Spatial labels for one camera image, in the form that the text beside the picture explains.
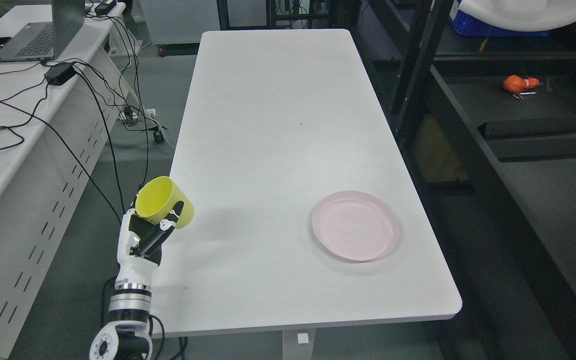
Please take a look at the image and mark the black power adapter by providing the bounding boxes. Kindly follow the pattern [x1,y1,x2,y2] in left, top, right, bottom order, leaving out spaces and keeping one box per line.
[43,63,76,86]

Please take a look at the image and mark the orange plush toy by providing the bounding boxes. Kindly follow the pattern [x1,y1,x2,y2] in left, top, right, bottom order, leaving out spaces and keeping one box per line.
[502,75,540,94]

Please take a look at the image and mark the white power strip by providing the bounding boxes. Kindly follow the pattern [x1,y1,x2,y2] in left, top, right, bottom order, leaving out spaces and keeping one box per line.
[116,107,159,126]

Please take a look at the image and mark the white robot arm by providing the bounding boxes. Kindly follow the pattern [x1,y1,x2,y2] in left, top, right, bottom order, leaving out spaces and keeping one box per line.
[88,282,165,360]

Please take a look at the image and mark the white side desk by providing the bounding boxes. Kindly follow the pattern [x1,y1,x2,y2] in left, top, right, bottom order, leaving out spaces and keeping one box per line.
[0,4,137,360]

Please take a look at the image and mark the white work table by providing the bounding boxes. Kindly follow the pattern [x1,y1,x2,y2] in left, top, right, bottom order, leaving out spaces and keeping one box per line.
[151,29,463,349]

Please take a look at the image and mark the pink plastic plate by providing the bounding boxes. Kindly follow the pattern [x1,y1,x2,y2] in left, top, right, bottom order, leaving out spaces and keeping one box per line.
[311,190,400,262]

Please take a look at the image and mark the yellow plastic cup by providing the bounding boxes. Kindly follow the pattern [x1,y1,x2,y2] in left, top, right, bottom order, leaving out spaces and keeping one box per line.
[135,176,195,229]

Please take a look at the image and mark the white round lamp shade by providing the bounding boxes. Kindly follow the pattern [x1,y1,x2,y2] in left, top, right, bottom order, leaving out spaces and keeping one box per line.
[458,0,576,32]

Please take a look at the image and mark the black hanging cable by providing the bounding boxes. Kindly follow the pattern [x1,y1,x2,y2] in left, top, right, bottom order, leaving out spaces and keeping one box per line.
[70,12,150,226]

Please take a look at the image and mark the black metal rack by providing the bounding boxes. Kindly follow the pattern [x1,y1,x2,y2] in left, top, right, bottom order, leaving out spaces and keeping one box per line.
[348,0,576,360]

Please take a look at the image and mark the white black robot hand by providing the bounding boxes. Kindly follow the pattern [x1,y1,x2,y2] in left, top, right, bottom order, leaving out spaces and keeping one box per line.
[114,197,185,291]

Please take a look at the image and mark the grey laptop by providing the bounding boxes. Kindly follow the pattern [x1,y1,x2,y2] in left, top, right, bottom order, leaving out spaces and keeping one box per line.
[0,0,86,63]

